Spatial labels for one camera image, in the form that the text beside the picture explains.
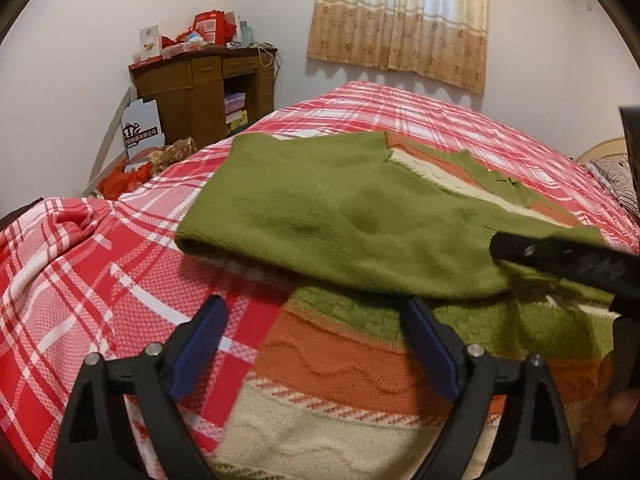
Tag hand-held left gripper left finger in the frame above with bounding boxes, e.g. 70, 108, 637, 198
52, 295, 229, 480

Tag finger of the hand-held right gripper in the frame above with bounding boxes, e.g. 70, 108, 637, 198
489, 231, 640, 312

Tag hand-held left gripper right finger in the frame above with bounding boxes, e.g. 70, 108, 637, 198
401, 297, 578, 480

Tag green orange cream knit sweater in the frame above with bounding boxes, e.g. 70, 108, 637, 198
176, 130, 621, 480

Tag beige wooden headboard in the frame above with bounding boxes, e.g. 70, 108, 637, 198
575, 137, 629, 166

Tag patterned pillow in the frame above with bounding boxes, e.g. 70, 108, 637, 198
587, 152, 640, 227

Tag red plaid bed blanket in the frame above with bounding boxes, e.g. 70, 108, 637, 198
0, 80, 640, 480

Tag red plastic bag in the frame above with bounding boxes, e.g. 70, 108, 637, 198
96, 159, 153, 202

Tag brown floral bag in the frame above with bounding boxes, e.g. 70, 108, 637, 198
149, 136, 199, 173

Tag grey leaning bar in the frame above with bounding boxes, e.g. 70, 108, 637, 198
81, 86, 137, 197

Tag white printed paper bag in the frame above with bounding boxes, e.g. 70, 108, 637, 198
121, 98, 161, 161

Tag stacked boxes in desk shelf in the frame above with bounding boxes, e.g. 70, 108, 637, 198
223, 92, 249, 130

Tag brown wooden desk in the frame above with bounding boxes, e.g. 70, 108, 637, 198
129, 45, 278, 148

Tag beige floral window curtain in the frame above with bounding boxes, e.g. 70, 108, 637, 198
306, 0, 490, 96

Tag red and white flat boxes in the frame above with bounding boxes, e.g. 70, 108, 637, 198
161, 40, 203, 58

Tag white printed box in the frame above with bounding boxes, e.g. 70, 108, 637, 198
139, 24, 164, 60

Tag red gift box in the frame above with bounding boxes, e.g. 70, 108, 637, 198
194, 10, 237, 47

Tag white cable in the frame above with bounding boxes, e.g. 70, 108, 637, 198
249, 41, 279, 70

